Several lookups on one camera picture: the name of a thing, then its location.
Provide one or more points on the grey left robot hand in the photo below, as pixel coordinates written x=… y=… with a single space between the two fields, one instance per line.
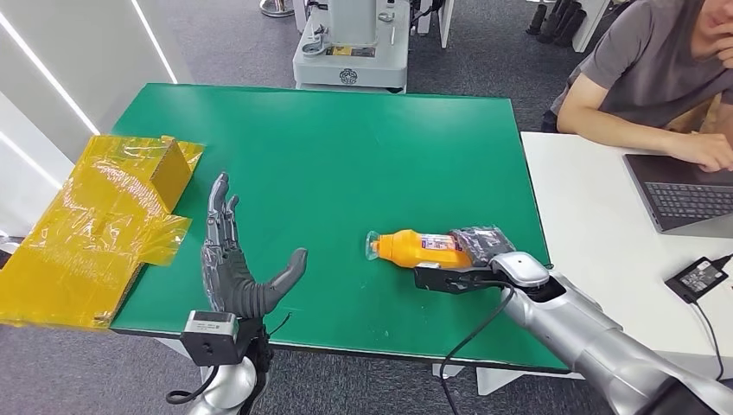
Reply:
x=235 y=286

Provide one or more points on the person's right hand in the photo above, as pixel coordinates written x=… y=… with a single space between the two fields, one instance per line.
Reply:
x=704 y=152

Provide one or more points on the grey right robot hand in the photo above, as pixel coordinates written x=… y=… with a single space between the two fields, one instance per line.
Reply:
x=481 y=243

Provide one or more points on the orange plastic bottle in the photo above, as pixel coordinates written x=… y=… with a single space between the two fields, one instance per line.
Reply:
x=406 y=249

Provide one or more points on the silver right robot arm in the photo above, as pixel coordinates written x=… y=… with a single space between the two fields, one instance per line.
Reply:
x=595 y=338

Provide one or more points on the wooden chair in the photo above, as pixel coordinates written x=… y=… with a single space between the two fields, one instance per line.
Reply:
x=690 y=117

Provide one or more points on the dark grey laptop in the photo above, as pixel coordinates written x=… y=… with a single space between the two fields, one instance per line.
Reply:
x=681 y=195

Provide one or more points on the person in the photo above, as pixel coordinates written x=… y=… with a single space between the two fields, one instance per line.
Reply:
x=647 y=63

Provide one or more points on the black power adapter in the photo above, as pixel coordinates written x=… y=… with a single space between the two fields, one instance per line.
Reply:
x=696 y=279

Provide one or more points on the yellow film-wrapped cardboard box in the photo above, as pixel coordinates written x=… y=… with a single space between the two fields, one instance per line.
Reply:
x=86 y=229

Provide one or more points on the white cabinet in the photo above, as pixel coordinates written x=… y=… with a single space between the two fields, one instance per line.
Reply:
x=590 y=26

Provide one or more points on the black robot legs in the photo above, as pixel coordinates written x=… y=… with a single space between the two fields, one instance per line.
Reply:
x=558 y=23

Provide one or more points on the grey machine base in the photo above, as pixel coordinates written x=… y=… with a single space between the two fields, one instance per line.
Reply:
x=352 y=63

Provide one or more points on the white desk leg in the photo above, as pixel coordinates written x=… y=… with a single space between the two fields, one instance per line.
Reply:
x=446 y=23

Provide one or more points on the chrome stand base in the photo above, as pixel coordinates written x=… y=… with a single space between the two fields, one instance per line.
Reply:
x=276 y=7

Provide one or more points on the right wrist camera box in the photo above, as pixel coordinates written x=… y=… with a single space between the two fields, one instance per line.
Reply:
x=452 y=279

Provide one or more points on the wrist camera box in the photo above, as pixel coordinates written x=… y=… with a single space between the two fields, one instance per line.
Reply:
x=452 y=279
x=209 y=338

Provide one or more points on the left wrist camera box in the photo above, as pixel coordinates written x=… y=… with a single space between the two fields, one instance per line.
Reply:
x=209 y=338

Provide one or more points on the white wall light strip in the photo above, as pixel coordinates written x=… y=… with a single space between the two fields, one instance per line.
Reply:
x=28 y=161
x=153 y=40
x=51 y=75

